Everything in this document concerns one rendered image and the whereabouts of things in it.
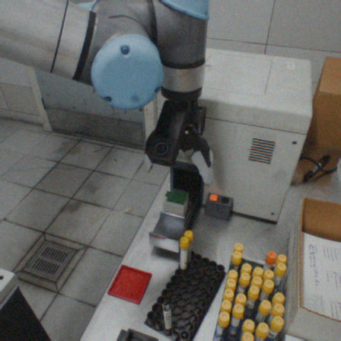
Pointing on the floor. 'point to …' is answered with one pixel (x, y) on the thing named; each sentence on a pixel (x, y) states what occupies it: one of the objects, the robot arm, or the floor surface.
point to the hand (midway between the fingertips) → (176, 180)
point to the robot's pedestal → (20, 320)
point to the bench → (208, 249)
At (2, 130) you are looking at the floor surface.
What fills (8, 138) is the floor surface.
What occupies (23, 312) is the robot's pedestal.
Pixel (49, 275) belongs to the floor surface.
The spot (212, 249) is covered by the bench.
